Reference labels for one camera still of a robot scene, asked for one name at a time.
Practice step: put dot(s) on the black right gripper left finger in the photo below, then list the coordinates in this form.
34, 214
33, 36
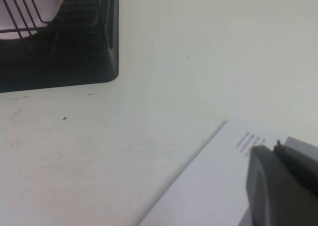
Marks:
270, 193

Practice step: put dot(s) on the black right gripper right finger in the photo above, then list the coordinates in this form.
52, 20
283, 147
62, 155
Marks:
300, 169

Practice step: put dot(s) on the pale pink plate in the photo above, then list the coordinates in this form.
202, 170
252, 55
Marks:
52, 2

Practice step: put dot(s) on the white printed paper sheet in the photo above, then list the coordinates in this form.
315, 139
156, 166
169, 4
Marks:
211, 181

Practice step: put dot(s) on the black plastic drain tray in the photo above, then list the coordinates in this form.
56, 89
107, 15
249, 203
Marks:
74, 72

